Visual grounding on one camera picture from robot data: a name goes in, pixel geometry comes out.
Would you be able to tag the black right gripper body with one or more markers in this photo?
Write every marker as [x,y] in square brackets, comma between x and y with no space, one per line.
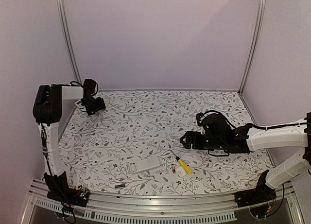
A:
[215,143]

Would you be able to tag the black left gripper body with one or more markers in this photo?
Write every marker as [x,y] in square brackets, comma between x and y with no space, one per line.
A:
[93,105]

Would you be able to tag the yellow handled screwdriver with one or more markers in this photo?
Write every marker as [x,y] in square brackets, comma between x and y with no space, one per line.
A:
[186,168]

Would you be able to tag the white battery cover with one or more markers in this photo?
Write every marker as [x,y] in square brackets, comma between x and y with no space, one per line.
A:
[180,171]

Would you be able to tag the white remote control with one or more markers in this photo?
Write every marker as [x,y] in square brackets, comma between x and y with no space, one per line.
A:
[144,165]

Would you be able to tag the long white remote with buttons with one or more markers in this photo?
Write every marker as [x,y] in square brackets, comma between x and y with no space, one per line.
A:
[102,113]

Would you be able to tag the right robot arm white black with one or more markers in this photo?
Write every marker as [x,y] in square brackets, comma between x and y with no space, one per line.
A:
[250,137]

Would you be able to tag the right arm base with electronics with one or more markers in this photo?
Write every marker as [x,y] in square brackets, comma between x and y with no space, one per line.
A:
[260,194]

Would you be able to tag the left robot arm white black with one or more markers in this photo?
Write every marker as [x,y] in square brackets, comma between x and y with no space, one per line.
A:
[47,112]

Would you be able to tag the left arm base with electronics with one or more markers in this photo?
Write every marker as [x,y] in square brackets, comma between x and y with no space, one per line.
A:
[59,190]

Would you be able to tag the small white remote far left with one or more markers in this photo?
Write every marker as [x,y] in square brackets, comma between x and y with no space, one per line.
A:
[78,104]

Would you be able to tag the floral patterned table mat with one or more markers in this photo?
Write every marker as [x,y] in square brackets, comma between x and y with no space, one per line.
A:
[97,151]

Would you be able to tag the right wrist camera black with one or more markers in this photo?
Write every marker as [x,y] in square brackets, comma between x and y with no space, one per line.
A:
[199,118]

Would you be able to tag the left aluminium frame post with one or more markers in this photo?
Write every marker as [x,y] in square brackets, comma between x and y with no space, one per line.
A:
[68,41]

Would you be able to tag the aluminium frame post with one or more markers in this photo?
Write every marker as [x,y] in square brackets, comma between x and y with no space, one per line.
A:
[253,46]
[68,41]

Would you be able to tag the right aluminium frame post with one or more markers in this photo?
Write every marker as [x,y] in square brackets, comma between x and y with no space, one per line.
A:
[253,46]

